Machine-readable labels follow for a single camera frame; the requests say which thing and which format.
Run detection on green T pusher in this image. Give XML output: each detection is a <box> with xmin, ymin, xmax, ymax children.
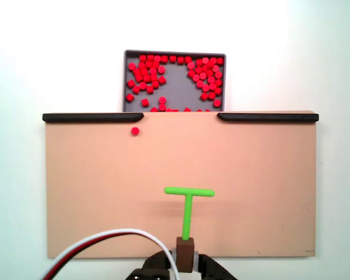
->
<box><xmin>164</xmin><ymin>186</ymin><xmax>215</xmax><ymax>274</ymax></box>

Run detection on grey rectangular container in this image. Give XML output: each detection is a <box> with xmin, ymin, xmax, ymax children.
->
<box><xmin>122</xmin><ymin>49</ymin><xmax>227</xmax><ymax>113</ymax></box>

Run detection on tan rectangular board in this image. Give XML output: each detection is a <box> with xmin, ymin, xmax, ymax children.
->
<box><xmin>43</xmin><ymin>110</ymin><xmax>317</xmax><ymax>260</ymax></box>

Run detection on white red black cable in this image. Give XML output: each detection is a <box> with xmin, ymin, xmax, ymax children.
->
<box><xmin>37</xmin><ymin>228</ymin><xmax>181</xmax><ymax>280</ymax></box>

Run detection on black edge rail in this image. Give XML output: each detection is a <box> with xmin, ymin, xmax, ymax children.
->
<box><xmin>42</xmin><ymin>113</ymin><xmax>145</xmax><ymax>123</ymax></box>
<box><xmin>216</xmin><ymin>112</ymin><xmax>320</xmax><ymax>123</ymax></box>

